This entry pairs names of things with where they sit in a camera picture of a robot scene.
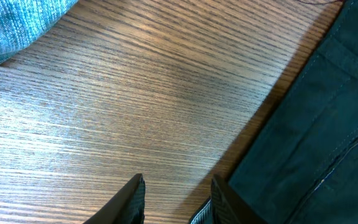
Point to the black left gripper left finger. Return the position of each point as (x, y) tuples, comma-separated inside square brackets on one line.
[(126, 207)]

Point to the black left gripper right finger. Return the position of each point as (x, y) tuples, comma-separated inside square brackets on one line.
[(225, 206)]

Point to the black shorts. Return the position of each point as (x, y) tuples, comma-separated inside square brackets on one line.
[(303, 166)]

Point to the folded light blue jeans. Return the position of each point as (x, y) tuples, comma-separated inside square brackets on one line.
[(22, 22)]

